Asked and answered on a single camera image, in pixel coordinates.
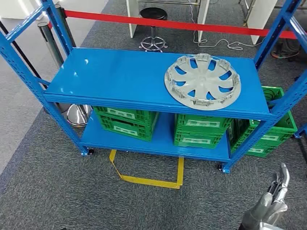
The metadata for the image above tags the green plastic crate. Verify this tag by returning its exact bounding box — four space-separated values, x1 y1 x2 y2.
228 85 298 159
93 106 160 142
174 113 234 150

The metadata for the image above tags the red barrier belt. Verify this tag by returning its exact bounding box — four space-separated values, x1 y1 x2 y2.
48 9 298 40

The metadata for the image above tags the white desk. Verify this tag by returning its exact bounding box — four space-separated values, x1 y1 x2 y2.
247 0 279 45
126 0 210 42

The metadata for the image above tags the black barrier belt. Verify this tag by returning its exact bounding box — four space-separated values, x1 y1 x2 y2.
0 20 48 89

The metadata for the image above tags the chrome stanchion post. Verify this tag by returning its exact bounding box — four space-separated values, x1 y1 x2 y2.
54 4 77 48
37 21 94 128

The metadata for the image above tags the grey plastic wheel hubcap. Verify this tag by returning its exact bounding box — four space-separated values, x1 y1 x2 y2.
164 53 241 111

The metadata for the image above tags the white floor cable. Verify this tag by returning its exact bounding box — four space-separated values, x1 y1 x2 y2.
191 0 265 51

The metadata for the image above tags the black round stool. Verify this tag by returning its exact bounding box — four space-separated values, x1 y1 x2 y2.
139 7 169 53

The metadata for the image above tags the blue metal shelf rack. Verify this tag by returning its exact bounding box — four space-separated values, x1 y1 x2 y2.
0 0 307 174

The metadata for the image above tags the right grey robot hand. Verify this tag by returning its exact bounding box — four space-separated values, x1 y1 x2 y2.
240 163 290 230

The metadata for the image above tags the yellow floor tape marking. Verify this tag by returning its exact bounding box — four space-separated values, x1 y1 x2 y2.
109 149 185 190

